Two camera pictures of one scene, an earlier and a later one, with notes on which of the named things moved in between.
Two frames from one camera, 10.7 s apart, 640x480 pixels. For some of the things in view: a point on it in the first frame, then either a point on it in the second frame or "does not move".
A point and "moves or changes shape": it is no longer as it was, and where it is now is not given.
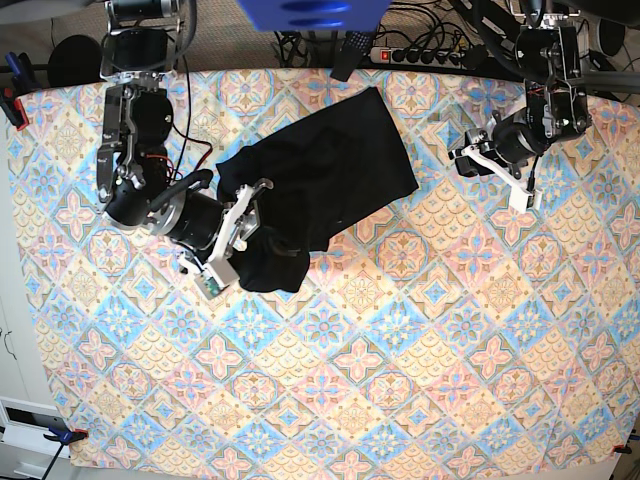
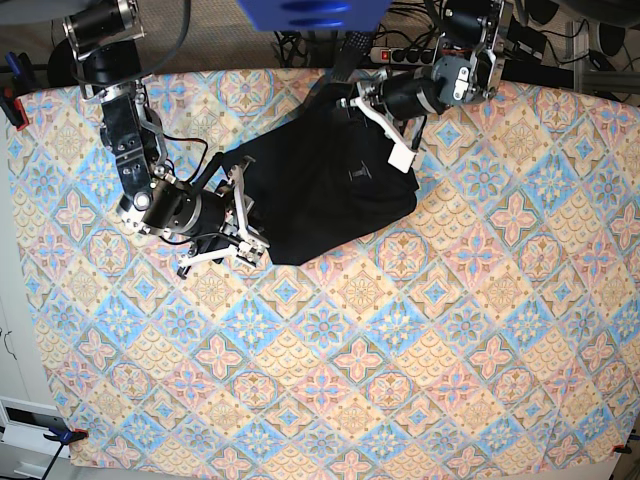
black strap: (355, 45) does not move
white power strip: (394, 55) does not move
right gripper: (515, 140) → (403, 97)
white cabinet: (27, 405) does not move
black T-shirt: (326, 175) moves or changes shape
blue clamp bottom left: (66, 437) does not move
